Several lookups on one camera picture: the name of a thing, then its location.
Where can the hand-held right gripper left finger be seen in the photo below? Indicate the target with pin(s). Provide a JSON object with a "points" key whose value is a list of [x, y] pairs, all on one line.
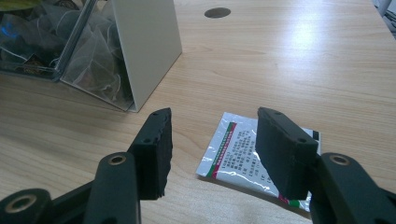
{"points": [[154, 161]]}

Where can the white sachet red green stripe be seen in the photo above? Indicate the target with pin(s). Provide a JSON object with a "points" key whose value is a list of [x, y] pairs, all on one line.
{"points": [[232, 155]]}

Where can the pile of mesh tea bags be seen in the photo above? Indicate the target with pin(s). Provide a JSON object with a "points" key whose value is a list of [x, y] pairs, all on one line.
{"points": [[90, 62]]}

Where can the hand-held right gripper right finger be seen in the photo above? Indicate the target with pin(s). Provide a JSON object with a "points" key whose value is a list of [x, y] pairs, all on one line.
{"points": [[285, 155]]}

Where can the white clear drawer organizer box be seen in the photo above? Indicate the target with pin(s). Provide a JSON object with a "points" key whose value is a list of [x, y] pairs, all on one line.
{"points": [[146, 46]]}

